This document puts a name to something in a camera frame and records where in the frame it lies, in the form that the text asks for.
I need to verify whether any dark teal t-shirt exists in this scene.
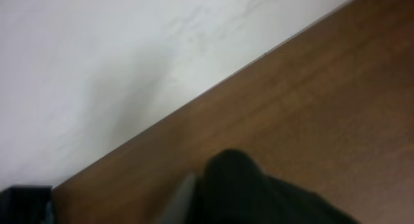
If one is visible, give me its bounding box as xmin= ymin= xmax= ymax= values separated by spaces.
xmin=186 ymin=150 xmax=356 ymax=224

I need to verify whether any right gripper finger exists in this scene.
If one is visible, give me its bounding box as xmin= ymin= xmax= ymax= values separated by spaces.
xmin=155 ymin=174 xmax=197 ymax=224

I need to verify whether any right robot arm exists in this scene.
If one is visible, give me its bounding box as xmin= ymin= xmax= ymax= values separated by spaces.
xmin=1 ymin=174 xmax=197 ymax=224

